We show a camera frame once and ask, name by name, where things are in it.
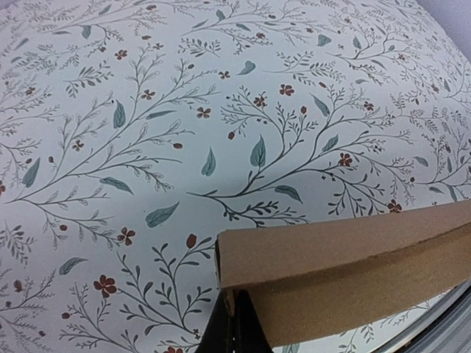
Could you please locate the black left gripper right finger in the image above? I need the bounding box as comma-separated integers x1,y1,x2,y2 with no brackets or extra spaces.
233,290,273,353

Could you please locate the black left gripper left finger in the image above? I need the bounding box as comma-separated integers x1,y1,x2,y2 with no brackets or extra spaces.
196,293,232,353

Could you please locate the brown cardboard paper box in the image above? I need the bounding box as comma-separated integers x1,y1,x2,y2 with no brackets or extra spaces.
216,201,470,347

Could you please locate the floral patterned table mat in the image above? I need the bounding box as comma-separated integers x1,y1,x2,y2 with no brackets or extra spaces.
1,1,470,352

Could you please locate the aluminium front rail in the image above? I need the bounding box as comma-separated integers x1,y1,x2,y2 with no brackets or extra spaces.
375,280,470,353

